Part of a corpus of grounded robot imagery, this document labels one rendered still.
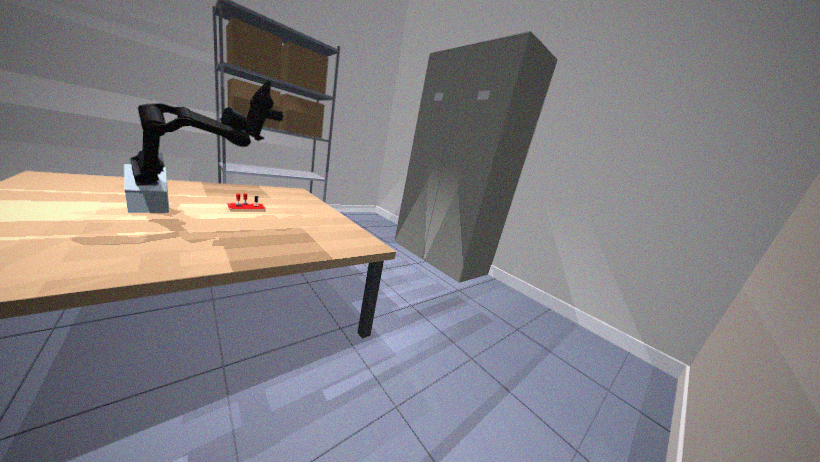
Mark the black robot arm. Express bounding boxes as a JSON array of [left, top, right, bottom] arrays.
[[130, 103, 264, 186]]

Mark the red circuit board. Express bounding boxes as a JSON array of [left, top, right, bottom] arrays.
[[227, 194, 266, 212]]

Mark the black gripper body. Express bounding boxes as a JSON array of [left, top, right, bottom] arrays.
[[247, 93, 274, 125]]

